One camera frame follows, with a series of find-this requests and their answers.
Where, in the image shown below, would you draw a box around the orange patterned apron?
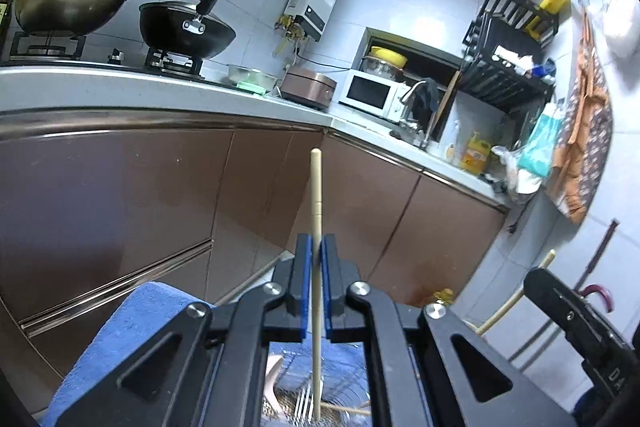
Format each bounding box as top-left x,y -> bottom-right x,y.
547,9 -> 615,224

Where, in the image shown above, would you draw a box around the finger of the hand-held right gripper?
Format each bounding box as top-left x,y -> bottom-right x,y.
522,267 -> 636,413

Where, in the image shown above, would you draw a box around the metal fork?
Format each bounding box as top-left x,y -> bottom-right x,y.
295,389 -> 314,423

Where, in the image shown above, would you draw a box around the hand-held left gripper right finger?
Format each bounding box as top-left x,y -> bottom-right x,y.
322,233 -> 576,427

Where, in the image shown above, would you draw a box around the brown rice cooker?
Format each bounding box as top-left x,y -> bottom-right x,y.
280,67 -> 337,112

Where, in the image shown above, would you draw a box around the clear plastic bag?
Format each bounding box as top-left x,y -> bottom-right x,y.
491,144 -> 546,208

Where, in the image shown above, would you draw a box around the wooden cutting board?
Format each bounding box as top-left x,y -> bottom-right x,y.
427,71 -> 462,142

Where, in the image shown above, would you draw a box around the metal faucet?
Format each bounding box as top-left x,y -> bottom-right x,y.
399,78 -> 441,151

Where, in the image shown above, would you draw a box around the clear utensil holder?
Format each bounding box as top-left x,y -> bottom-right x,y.
265,342 -> 373,427

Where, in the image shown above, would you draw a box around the teal packet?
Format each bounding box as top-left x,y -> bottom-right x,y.
517,102 -> 568,178

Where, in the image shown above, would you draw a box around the glass container with green lid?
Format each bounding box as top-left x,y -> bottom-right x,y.
226,63 -> 278,96

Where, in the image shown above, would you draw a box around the white microwave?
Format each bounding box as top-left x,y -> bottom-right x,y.
339,69 -> 412,124

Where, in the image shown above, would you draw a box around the red-handled umbrella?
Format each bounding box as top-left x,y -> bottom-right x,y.
575,218 -> 621,313

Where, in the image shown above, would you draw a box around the glass pot with yellow lid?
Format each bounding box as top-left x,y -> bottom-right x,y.
362,47 -> 407,78

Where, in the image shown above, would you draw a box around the gas stove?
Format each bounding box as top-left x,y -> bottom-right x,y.
7,32 -> 206,80

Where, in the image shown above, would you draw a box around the brown base cabinets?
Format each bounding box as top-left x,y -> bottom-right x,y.
0,112 -> 508,358

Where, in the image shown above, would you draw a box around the black wok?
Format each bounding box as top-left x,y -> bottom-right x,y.
139,0 -> 240,60

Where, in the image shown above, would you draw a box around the white hanging bag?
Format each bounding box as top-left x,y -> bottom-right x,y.
597,0 -> 640,58

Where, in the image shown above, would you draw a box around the black dish rack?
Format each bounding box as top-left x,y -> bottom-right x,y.
457,0 -> 560,118

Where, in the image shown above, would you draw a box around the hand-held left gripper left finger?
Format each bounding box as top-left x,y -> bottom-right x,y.
55,233 -> 315,427

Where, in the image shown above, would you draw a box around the white bottle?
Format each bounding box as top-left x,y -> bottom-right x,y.
444,119 -> 463,162

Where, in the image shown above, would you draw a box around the yellow detergent bottle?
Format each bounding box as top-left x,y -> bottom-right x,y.
459,132 -> 493,174

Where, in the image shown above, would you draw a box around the beige chopstick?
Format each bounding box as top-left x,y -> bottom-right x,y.
320,402 -> 372,418
475,250 -> 557,337
310,149 -> 325,422

